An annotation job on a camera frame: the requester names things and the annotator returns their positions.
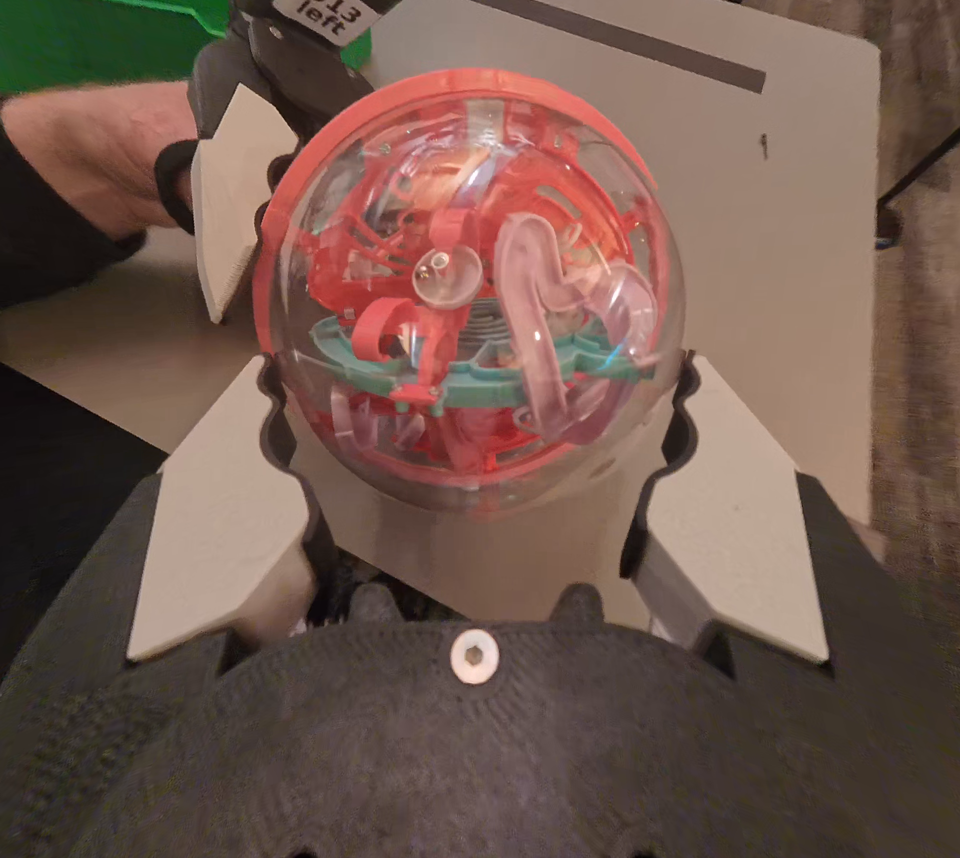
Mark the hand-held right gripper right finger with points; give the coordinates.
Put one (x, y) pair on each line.
(735, 543)

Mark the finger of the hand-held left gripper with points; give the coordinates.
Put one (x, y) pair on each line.
(225, 198)

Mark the person's left hand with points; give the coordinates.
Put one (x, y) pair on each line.
(90, 138)

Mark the clear red maze ball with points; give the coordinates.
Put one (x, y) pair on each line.
(465, 273)

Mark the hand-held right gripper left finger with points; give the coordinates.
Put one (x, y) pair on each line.
(225, 543)

